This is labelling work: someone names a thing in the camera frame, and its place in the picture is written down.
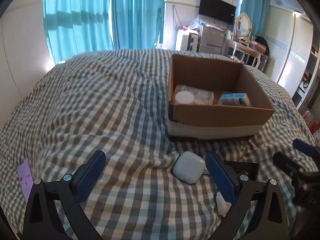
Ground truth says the black bag on table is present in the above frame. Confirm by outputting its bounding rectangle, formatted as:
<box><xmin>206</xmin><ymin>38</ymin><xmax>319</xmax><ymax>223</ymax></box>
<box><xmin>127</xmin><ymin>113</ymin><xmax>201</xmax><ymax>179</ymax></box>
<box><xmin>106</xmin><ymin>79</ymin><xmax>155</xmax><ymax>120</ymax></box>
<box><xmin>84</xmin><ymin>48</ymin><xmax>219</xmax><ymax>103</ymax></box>
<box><xmin>254</xmin><ymin>36</ymin><xmax>270</xmax><ymax>56</ymax></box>

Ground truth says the teal curtain middle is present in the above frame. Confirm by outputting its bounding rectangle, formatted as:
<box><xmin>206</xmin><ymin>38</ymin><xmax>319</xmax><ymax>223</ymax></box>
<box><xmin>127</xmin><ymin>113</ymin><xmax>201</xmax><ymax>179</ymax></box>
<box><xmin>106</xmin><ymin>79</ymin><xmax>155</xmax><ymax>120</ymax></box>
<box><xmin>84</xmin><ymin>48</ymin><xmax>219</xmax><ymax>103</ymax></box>
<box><xmin>111</xmin><ymin>0</ymin><xmax>164</xmax><ymax>49</ymax></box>

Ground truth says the white dressing table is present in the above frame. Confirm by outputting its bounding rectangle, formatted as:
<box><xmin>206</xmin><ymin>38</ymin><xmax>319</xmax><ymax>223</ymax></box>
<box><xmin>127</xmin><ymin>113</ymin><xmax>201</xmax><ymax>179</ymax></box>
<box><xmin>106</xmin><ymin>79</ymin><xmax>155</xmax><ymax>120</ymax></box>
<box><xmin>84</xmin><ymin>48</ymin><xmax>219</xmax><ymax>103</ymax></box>
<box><xmin>225</xmin><ymin>39</ymin><xmax>268</xmax><ymax>69</ymax></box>

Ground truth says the clear jar of floss picks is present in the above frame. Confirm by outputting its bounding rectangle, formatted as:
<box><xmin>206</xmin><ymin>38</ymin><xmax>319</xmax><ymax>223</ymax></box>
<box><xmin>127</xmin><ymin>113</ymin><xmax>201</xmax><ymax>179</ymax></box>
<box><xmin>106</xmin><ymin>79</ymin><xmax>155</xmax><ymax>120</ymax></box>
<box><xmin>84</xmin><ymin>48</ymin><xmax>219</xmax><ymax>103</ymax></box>
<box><xmin>174</xmin><ymin>85</ymin><xmax>214</xmax><ymax>105</ymax></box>

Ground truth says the grey white checkered bedspread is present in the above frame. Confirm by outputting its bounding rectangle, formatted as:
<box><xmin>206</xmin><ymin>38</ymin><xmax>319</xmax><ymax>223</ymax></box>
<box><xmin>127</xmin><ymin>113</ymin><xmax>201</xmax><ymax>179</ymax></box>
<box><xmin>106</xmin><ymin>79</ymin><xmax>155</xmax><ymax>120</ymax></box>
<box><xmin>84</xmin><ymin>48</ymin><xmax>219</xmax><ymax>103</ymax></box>
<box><xmin>1</xmin><ymin>49</ymin><xmax>317</xmax><ymax>239</ymax></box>

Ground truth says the blue white tissue pack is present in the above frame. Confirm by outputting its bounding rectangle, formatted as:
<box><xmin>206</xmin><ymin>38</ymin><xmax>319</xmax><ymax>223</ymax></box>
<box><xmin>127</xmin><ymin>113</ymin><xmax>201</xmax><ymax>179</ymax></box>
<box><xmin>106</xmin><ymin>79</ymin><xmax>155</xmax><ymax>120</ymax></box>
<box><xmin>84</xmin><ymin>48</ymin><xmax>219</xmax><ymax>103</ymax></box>
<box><xmin>217</xmin><ymin>93</ymin><xmax>252</xmax><ymax>107</ymax></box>

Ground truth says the brown cardboard box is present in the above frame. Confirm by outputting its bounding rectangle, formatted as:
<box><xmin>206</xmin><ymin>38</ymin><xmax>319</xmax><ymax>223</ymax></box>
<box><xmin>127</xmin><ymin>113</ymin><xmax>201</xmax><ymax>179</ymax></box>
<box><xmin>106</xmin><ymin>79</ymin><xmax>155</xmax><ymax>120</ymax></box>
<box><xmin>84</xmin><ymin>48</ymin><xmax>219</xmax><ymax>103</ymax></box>
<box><xmin>168</xmin><ymin>54</ymin><xmax>274</xmax><ymax>140</ymax></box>

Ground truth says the oval vanity mirror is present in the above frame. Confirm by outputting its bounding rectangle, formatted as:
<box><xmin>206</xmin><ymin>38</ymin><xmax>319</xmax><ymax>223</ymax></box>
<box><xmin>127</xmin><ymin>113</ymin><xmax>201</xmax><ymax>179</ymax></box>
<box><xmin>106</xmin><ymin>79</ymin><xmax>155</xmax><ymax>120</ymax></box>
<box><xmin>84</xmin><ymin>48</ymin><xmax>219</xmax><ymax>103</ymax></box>
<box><xmin>235</xmin><ymin>12</ymin><xmax>252</xmax><ymax>37</ymax></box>

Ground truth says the teal curtain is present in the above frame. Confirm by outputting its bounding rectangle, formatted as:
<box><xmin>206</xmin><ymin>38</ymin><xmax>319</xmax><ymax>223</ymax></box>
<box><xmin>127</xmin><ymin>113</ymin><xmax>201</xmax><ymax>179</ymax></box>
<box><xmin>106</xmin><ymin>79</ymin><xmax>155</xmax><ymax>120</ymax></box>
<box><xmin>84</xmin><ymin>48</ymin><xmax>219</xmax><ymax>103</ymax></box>
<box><xmin>111</xmin><ymin>0</ymin><xmax>164</xmax><ymax>49</ymax></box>
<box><xmin>241</xmin><ymin>0</ymin><xmax>271</xmax><ymax>37</ymax></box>
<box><xmin>42</xmin><ymin>0</ymin><xmax>113</xmax><ymax>63</ymax></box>

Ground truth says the teal curtain left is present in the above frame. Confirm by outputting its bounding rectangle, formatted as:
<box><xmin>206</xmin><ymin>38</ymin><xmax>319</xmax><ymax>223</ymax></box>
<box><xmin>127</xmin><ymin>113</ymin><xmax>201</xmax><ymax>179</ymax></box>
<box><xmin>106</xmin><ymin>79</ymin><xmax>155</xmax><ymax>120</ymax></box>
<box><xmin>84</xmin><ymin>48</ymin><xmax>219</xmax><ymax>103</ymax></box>
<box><xmin>42</xmin><ymin>0</ymin><xmax>113</xmax><ymax>63</ymax></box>

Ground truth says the black wall television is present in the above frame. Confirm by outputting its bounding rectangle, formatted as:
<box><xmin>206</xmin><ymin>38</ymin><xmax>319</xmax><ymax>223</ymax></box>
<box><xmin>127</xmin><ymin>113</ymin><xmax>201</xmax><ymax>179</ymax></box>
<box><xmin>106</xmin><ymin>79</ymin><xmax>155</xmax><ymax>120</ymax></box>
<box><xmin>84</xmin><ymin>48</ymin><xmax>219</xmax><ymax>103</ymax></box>
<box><xmin>199</xmin><ymin>0</ymin><xmax>236</xmax><ymax>25</ymax></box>

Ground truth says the white suitcase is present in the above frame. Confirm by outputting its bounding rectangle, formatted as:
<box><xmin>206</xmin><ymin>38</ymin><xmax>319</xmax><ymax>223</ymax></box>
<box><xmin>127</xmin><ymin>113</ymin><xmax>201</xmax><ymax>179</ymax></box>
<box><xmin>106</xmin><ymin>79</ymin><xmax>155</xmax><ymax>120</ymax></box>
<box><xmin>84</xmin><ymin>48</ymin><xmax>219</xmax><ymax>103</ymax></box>
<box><xmin>175</xmin><ymin>29</ymin><xmax>199</xmax><ymax>51</ymax></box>

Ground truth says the silver mini fridge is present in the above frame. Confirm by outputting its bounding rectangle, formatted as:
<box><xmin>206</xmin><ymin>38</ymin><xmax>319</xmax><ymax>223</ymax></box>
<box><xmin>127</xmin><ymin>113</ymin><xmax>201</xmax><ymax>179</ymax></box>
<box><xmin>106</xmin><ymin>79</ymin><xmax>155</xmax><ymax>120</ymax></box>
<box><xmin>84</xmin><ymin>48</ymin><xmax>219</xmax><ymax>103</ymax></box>
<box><xmin>198</xmin><ymin>25</ymin><xmax>226</xmax><ymax>55</ymax></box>

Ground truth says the white wardrobe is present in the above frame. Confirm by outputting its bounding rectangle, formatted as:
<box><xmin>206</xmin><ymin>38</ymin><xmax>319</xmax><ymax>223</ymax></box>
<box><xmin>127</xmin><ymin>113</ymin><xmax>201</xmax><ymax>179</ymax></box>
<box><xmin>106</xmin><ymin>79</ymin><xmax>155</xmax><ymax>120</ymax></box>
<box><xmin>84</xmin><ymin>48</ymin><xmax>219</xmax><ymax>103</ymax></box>
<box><xmin>265</xmin><ymin>6</ymin><xmax>317</xmax><ymax>107</ymax></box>

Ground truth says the purple phone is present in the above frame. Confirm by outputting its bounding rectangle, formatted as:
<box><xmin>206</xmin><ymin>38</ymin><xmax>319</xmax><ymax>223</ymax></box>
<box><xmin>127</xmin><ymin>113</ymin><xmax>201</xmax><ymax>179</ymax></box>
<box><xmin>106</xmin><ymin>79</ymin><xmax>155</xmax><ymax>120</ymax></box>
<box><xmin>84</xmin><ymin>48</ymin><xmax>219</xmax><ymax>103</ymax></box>
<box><xmin>17</xmin><ymin>158</ymin><xmax>33</xmax><ymax>202</ymax></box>

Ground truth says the teal curtain right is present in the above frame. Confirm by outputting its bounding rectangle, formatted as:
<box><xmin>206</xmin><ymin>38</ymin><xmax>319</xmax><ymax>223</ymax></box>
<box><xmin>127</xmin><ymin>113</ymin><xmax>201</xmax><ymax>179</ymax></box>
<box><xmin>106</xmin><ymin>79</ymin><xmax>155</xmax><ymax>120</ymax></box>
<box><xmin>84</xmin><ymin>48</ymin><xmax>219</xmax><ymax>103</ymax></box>
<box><xmin>241</xmin><ymin>0</ymin><xmax>271</xmax><ymax>37</ymax></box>

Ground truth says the pale blue earbuds case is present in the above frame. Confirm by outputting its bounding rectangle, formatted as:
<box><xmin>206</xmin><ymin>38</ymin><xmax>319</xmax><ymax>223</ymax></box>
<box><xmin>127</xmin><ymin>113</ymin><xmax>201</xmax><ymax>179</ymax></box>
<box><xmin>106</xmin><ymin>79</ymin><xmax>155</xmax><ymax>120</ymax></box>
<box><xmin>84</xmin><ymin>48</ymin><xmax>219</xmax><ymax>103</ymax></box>
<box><xmin>172</xmin><ymin>151</ymin><xmax>206</xmax><ymax>184</ymax></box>

